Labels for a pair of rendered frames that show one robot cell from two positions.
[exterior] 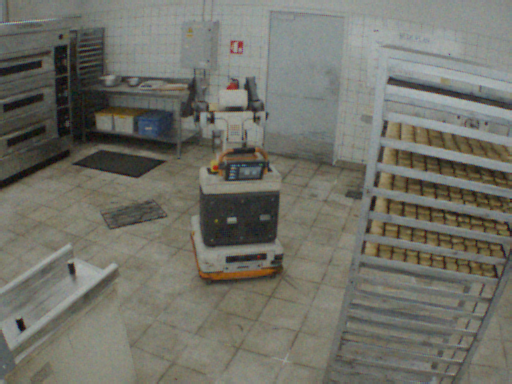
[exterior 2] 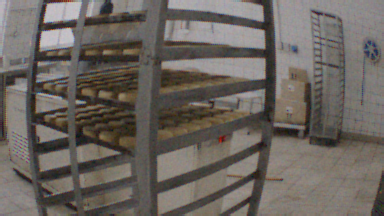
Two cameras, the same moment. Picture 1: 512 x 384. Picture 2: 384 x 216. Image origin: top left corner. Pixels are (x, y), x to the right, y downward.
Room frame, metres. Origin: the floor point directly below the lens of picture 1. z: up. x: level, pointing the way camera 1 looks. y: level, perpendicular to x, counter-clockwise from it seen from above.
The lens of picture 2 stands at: (1.77, -2.08, 1.30)
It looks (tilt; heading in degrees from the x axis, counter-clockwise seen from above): 9 degrees down; 100
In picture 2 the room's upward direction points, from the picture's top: 3 degrees clockwise
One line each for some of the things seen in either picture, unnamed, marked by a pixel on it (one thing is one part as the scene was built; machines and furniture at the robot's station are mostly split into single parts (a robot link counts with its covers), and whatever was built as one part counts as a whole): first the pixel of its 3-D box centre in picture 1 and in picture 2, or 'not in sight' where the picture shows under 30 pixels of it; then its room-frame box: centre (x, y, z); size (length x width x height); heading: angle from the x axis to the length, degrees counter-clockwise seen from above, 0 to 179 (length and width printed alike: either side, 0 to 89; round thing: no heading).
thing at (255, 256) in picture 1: (246, 257); not in sight; (2.57, 0.04, 0.23); 0.41 x 0.02 x 0.08; 105
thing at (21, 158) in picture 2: not in sight; (60, 142); (0.17, 1.20, 0.42); 1.28 x 0.72 x 0.84; 158
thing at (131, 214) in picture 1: (132, 213); not in sight; (3.56, 1.20, 0.01); 0.60 x 0.40 x 0.03; 125
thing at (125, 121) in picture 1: (130, 120); not in sight; (5.89, 1.92, 0.36); 0.47 x 0.38 x 0.26; 161
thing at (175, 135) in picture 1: (138, 112); not in sight; (5.84, 1.78, 0.49); 1.90 x 0.72 x 0.98; 71
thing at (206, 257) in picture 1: (234, 243); not in sight; (2.88, 0.15, 0.16); 0.67 x 0.64 x 0.25; 15
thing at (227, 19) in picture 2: not in sight; (216, 17); (1.59, -0.80, 1.32); 0.64 x 0.03 x 0.03; 71
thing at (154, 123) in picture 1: (154, 122); not in sight; (5.74, 1.50, 0.36); 0.47 x 0.38 x 0.26; 162
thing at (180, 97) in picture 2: not in sight; (213, 90); (1.59, -0.80, 1.14); 0.64 x 0.03 x 0.03; 71
